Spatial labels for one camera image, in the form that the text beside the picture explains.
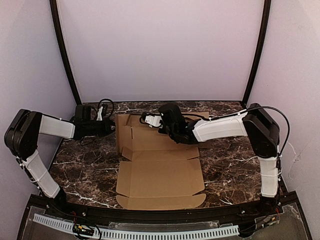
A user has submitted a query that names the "black left frame post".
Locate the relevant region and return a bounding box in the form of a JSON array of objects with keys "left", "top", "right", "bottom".
[{"left": 49, "top": 0, "right": 82, "bottom": 105}]

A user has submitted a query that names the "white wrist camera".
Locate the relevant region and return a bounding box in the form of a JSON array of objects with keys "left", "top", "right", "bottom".
[
  {"left": 141, "top": 112, "right": 163, "bottom": 128},
  {"left": 96, "top": 106, "right": 104, "bottom": 121}
]

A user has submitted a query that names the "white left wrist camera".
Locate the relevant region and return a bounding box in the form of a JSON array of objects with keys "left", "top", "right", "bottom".
[{"left": 96, "top": 106, "right": 104, "bottom": 121}]

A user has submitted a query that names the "white slotted cable duct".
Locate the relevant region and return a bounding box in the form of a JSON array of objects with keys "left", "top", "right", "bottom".
[{"left": 32, "top": 213, "right": 239, "bottom": 240}]

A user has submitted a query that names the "black right frame post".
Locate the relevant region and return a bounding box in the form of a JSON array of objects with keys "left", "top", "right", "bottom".
[{"left": 241, "top": 0, "right": 272, "bottom": 106}]

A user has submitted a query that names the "black front table rail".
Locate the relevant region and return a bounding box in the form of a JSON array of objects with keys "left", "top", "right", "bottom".
[{"left": 38, "top": 200, "right": 283, "bottom": 227}]

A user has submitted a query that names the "small green circuit board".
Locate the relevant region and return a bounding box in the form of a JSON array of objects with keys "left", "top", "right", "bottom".
[{"left": 72, "top": 224, "right": 95, "bottom": 236}]

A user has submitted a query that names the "black frame post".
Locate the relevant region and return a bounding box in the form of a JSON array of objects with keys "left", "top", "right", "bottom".
[
  {"left": 49, "top": 0, "right": 82, "bottom": 105},
  {"left": 241, "top": 0, "right": 272, "bottom": 106}
]

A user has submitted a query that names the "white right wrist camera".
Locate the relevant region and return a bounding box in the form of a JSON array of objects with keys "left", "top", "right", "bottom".
[{"left": 141, "top": 112, "right": 163, "bottom": 128}]

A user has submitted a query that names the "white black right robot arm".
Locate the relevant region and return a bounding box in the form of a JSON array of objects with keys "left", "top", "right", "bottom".
[{"left": 158, "top": 103, "right": 285, "bottom": 198}]

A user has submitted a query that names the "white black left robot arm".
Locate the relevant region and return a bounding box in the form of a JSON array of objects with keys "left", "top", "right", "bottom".
[{"left": 4, "top": 105, "right": 116, "bottom": 204}]

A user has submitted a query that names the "brown cardboard box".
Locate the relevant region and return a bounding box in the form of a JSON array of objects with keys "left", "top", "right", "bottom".
[{"left": 115, "top": 114, "right": 206, "bottom": 211}]

